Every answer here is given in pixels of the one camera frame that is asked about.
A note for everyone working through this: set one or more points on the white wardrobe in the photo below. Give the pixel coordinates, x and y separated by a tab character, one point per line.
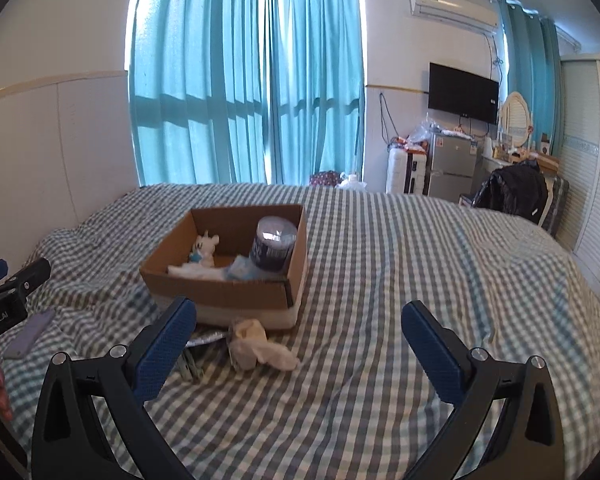
592	170

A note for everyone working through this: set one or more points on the purple phone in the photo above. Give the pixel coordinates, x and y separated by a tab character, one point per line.
27	335

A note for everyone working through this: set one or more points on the brown cardboard box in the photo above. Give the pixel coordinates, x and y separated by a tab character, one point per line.
220	296

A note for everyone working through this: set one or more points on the black wall television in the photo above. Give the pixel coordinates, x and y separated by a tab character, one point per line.
462	92

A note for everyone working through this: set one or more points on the silver foil packet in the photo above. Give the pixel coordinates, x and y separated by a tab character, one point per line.
207	337
190	367

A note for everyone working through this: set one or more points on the dark cylindrical container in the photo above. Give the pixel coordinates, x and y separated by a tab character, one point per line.
272	250

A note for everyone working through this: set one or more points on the white oval mirror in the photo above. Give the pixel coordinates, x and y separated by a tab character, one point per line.
516	120

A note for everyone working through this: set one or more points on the checkered bed blanket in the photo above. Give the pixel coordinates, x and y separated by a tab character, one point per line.
380	285

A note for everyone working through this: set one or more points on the wide teal curtain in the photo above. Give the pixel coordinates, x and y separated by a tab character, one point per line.
195	85

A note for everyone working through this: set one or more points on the white air conditioner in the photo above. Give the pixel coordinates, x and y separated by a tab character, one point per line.
452	10

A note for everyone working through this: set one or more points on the white sock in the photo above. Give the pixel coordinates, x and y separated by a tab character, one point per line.
260	347

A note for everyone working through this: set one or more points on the white plush toy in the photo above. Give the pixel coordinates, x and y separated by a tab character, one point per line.
205	251

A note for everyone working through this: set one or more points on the white suitcase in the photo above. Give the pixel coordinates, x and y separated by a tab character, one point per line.
405	170

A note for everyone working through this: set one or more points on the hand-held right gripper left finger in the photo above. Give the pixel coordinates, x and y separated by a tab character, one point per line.
164	347

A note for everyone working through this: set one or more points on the black jacket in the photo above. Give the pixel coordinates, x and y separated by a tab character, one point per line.
515	190

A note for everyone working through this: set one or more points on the grey striped chair cushion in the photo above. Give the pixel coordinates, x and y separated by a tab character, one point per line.
557	202

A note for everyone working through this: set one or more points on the clear plastic bag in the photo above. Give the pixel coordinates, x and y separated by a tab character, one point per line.
425	130

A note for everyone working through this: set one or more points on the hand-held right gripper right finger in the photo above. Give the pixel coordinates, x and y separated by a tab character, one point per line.
432	352

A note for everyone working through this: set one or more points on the white dressing table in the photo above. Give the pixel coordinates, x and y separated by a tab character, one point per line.
492	167

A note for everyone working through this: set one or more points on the narrow teal curtain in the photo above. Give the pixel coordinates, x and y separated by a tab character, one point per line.
530	85

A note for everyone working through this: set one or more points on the purple patterned bag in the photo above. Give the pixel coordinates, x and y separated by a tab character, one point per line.
325	179

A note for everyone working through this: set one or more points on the light blue cloth in box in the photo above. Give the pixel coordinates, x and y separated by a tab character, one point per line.
241	269

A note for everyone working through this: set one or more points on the silver small fridge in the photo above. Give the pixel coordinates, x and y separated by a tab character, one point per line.
452	165

